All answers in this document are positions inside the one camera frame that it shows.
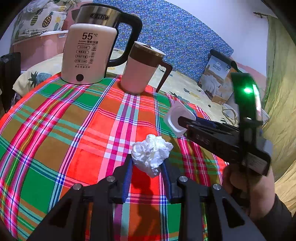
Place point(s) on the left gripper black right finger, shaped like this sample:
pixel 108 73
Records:
pixel 225 219

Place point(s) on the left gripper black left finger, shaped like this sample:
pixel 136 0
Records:
pixel 67 220

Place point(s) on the white blue yogurt cup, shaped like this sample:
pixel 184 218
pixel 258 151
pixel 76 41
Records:
pixel 176 111

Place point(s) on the white tissue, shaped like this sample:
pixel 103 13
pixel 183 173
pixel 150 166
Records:
pixel 149 154

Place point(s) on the person's right hand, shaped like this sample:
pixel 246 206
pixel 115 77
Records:
pixel 261 189

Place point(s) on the person's dark right sleeve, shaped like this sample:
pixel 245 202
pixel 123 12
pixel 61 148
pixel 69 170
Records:
pixel 278 224

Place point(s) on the olive green curtain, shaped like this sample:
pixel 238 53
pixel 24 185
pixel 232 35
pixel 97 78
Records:
pixel 279 104

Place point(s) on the bedding package box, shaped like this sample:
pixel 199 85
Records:
pixel 216 78

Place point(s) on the colourful plaid tablecloth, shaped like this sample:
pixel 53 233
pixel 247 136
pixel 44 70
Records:
pixel 61 134

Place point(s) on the yellow pineapple bed sheet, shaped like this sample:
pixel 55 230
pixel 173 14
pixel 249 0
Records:
pixel 177 85

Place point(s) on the blue floral headboard cushion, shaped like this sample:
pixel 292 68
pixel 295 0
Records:
pixel 184 39

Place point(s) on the pink mug brown lid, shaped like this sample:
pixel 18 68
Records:
pixel 140 67

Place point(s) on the black object at left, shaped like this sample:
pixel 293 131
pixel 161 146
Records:
pixel 10 71

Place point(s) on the pink storage box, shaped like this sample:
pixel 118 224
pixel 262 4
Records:
pixel 36 49

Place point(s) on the pineapple print folded quilt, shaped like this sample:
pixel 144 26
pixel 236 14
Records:
pixel 39 17

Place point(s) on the rope handle bag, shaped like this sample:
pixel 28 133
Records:
pixel 230 114

